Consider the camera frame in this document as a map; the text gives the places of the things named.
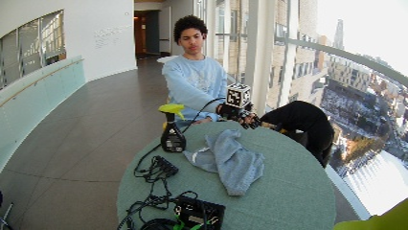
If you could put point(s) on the white cube of black markers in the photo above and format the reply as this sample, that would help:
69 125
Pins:
238 95

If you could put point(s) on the black jacket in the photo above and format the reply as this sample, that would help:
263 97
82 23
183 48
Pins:
303 126

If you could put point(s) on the grey cloth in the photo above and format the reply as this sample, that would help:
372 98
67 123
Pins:
231 159

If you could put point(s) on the black spray bottle yellow trigger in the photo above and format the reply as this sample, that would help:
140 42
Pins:
172 134

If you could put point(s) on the the person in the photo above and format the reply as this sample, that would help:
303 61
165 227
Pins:
195 76

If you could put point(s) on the white column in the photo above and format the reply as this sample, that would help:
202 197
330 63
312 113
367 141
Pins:
259 51

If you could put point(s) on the black hub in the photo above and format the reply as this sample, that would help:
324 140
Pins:
165 165

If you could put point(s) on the white round table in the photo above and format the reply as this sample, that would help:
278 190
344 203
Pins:
166 59

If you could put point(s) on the black electronic box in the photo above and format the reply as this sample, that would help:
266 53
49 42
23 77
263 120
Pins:
198 211

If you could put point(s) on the dark doorway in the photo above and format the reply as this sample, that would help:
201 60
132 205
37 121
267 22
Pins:
146 33

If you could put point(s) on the yellow-green seat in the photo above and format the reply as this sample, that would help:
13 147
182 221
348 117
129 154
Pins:
376 218

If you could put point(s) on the wooden handrail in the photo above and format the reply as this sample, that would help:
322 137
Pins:
37 81

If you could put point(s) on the interior window panels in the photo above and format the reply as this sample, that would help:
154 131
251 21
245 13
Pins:
32 48

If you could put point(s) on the metal stand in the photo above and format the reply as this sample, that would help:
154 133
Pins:
5 215

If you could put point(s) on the grey window rail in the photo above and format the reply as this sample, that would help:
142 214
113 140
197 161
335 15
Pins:
348 56

